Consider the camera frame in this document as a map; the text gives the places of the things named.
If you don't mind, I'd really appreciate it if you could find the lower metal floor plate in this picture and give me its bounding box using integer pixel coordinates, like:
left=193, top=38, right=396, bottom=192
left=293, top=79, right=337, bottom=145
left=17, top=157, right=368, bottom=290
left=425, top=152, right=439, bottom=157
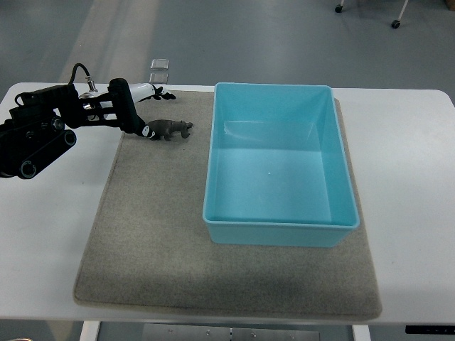
left=149, top=72, right=168, bottom=84

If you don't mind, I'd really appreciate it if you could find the grey metal table crossbar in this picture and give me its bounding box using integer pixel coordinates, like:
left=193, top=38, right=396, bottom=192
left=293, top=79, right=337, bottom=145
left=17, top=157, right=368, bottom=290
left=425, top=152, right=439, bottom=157
left=142, top=323, right=321, bottom=341

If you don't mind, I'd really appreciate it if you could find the right black caster wheel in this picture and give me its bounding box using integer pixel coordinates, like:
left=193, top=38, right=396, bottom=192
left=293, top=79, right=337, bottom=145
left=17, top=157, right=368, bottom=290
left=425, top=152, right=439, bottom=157
left=390, top=20, right=400, bottom=29

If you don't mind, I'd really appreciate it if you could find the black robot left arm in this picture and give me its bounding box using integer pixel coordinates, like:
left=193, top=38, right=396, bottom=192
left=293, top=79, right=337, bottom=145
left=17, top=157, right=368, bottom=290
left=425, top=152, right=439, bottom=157
left=1, top=63, right=125, bottom=180

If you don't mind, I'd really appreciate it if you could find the white table leg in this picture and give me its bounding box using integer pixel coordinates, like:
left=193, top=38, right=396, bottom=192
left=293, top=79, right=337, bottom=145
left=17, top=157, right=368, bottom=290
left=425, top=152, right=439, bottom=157
left=79, top=321, right=101, bottom=341

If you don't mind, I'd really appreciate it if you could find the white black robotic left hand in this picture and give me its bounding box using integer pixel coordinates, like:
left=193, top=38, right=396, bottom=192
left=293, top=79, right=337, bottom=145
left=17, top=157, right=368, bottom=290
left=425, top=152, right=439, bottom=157
left=108, top=78, right=176, bottom=139

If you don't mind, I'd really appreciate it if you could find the blue plastic box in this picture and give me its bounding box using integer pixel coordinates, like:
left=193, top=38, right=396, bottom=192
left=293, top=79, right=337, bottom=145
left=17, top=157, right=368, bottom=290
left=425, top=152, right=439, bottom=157
left=203, top=82, right=360, bottom=247

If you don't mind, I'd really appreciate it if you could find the black table control panel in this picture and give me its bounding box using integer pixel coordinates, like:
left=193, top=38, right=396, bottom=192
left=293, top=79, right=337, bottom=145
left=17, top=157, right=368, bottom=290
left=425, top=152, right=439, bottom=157
left=405, top=325, right=455, bottom=335

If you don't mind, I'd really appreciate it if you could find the beige felt mat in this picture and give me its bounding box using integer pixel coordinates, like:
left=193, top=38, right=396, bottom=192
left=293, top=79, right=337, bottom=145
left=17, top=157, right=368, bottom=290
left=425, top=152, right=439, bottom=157
left=73, top=92, right=382, bottom=320

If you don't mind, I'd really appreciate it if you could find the brown toy hippo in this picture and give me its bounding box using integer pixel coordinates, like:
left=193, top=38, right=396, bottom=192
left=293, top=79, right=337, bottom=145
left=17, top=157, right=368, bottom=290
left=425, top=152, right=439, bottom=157
left=148, top=119, right=193, bottom=141

